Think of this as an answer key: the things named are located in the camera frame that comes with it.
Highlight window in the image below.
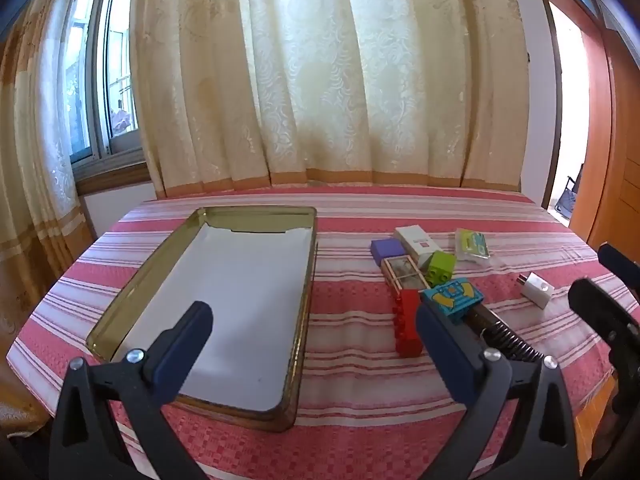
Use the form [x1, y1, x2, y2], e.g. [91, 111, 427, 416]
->
[62, 0, 142, 167]

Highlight brown framed picture box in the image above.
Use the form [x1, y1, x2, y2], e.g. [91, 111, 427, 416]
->
[381, 255, 431, 297]

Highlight clear case with green card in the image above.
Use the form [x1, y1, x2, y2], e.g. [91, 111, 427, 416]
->
[454, 228, 494, 264]

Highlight brown handled black brush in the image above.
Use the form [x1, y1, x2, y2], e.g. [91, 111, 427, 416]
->
[465, 307, 547, 362]

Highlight purple box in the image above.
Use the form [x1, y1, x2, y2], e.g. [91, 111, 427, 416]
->
[371, 239, 407, 266]

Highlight red striped sheet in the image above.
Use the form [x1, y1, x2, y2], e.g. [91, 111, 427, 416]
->
[6, 185, 640, 480]

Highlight gold metal tin box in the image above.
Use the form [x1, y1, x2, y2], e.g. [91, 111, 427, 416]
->
[86, 206, 318, 434]

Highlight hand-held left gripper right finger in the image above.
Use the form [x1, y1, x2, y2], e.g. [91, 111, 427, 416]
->
[415, 303, 582, 480]

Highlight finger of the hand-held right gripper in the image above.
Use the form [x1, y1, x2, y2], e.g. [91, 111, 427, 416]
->
[598, 242, 640, 307]
[568, 278, 640, 356]

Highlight red toy brick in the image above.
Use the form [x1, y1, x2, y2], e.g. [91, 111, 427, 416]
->
[392, 290, 427, 359]

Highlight white box with red label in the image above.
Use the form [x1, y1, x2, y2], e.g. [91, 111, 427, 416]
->
[394, 226, 444, 269]

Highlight orange wooden door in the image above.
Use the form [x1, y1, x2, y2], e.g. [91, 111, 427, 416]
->
[570, 25, 640, 281]

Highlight wooden window sill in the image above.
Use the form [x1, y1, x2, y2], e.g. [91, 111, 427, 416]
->
[75, 157, 154, 196]

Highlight cream patterned curtain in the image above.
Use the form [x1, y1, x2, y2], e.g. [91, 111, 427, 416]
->
[127, 0, 532, 199]

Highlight white charger plug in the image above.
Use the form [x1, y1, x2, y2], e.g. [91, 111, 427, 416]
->
[517, 272, 555, 311]

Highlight black cart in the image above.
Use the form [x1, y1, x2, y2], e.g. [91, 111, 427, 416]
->
[555, 164, 585, 220]

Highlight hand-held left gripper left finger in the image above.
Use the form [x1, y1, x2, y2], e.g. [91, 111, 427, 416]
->
[47, 301, 214, 480]

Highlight cream and tan side curtain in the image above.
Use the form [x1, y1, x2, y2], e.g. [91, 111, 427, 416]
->
[0, 0, 99, 411]

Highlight teal toy brick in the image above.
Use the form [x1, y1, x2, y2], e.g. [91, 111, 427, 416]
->
[419, 280, 485, 325]

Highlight green toy brick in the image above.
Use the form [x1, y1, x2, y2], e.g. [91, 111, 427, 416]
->
[424, 251, 457, 284]

